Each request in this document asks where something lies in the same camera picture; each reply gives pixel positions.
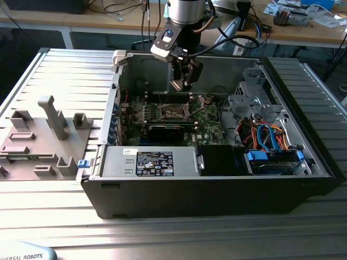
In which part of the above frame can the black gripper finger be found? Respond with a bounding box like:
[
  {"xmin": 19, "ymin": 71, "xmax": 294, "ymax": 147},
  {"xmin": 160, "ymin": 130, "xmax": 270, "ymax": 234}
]
[
  {"xmin": 171, "ymin": 56, "xmax": 187, "ymax": 82},
  {"xmin": 184, "ymin": 57, "xmax": 204, "ymax": 92}
]

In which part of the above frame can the silver CPU with green edge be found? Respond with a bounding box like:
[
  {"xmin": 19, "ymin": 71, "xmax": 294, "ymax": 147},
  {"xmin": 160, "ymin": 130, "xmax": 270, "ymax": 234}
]
[{"xmin": 170, "ymin": 78, "xmax": 192, "ymax": 92}]

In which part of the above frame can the metal socket cover frame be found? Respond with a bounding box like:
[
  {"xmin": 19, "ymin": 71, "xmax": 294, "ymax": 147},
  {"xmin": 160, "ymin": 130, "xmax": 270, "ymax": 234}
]
[{"xmin": 184, "ymin": 95, "xmax": 205, "ymax": 118}]

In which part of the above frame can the CPU socket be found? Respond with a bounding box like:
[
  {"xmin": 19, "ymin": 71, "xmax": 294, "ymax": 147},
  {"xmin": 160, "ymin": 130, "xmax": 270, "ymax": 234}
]
[{"xmin": 161, "ymin": 104, "xmax": 190, "ymax": 122}]

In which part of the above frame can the dark CPU cooler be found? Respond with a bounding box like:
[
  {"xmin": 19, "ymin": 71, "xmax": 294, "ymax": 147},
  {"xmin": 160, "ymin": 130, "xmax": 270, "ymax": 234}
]
[{"xmin": 273, "ymin": 7, "xmax": 293, "ymax": 27}]

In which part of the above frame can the pale grey slanted stand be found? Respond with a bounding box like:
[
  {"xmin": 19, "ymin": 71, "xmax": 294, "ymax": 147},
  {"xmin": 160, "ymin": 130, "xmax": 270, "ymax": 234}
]
[{"xmin": 211, "ymin": 16, "xmax": 242, "ymax": 54}]

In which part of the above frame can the green motherboard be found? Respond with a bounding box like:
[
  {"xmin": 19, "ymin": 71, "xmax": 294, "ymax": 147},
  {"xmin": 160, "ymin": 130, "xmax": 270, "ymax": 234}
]
[{"xmin": 120, "ymin": 93, "xmax": 228, "ymax": 146}]

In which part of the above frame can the beige case latch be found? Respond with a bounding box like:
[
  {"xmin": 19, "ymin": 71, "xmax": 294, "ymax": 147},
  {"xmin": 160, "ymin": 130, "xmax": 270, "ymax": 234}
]
[{"xmin": 112, "ymin": 50, "xmax": 128, "ymax": 67}]

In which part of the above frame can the grey metal drive cage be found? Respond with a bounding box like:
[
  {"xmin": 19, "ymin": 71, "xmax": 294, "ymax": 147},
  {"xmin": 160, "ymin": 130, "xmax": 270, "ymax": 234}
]
[{"xmin": 227, "ymin": 67, "xmax": 288, "ymax": 128}]

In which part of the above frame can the black graphics card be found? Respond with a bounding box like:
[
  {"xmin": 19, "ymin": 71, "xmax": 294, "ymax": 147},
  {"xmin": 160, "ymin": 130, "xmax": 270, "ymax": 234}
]
[{"xmin": 146, "ymin": 123, "xmax": 187, "ymax": 141}]

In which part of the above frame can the black drive bay box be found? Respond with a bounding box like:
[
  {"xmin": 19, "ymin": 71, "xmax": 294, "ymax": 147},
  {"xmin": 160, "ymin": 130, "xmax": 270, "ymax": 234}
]
[{"xmin": 195, "ymin": 144, "xmax": 247, "ymax": 177}]

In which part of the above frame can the light wooden desk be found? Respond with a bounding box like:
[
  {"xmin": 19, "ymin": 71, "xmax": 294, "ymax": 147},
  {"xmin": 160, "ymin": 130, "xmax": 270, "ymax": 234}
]
[
  {"xmin": 233, "ymin": 0, "xmax": 347, "ymax": 51},
  {"xmin": 0, "ymin": 0, "xmax": 169, "ymax": 49}
]

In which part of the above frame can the hard disk in blue carrier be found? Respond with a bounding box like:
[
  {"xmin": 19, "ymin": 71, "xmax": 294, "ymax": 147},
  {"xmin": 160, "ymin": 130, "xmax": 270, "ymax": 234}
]
[{"xmin": 243, "ymin": 150, "xmax": 305, "ymax": 176}]

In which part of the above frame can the grey power supply with label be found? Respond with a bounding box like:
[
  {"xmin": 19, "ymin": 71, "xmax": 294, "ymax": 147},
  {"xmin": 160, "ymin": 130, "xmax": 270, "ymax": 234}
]
[{"xmin": 100, "ymin": 146, "xmax": 201, "ymax": 178}]

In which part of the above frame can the black open PC case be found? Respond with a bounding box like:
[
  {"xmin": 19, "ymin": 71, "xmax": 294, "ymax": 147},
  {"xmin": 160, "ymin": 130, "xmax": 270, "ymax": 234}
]
[{"xmin": 80, "ymin": 50, "xmax": 344, "ymax": 220}]

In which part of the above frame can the blue box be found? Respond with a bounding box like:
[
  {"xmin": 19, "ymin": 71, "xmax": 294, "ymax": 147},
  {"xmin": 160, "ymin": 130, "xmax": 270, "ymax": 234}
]
[{"xmin": 300, "ymin": 0, "xmax": 336, "ymax": 11}]

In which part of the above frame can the black monitor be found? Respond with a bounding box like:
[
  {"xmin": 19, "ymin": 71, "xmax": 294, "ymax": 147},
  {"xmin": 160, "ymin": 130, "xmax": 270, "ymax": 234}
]
[{"xmin": 4, "ymin": 0, "xmax": 86, "ymax": 15}]

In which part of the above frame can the grey parts rack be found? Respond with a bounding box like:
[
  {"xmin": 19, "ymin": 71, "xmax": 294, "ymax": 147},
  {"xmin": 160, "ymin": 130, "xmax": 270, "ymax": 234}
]
[{"xmin": 0, "ymin": 95, "xmax": 94, "ymax": 181}]

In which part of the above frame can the grey Universal Robots teach pendant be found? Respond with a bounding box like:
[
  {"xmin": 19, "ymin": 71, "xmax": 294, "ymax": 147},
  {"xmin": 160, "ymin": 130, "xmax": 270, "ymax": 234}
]
[{"xmin": 0, "ymin": 240, "xmax": 58, "ymax": 260}]

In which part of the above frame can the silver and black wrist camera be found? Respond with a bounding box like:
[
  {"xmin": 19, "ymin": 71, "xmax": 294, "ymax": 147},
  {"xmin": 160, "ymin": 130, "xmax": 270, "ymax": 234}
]
[{"xmin": 150, "ymin": 27, "xmax": 178, "ymax": 62}]

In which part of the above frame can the thin blue wire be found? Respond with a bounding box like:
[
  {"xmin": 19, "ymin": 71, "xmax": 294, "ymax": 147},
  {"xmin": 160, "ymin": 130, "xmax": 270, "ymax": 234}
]
[{"xmin": 256, "ymin": 123, "xmax": 272, "ymax": 152}]

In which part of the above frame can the flat blue wire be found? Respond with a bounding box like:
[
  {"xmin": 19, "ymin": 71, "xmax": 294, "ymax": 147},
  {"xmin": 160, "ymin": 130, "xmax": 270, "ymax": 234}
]
[{"xmin": 265, "ymin": 123, "xmax": 284, "ymax": 154}]

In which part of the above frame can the orange wire bundle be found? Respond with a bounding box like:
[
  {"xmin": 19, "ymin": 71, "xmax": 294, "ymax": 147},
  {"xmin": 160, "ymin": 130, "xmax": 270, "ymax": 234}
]
[{"xmin": 241, "ymin": 121, "xmax": 290, "ymax": 151}]

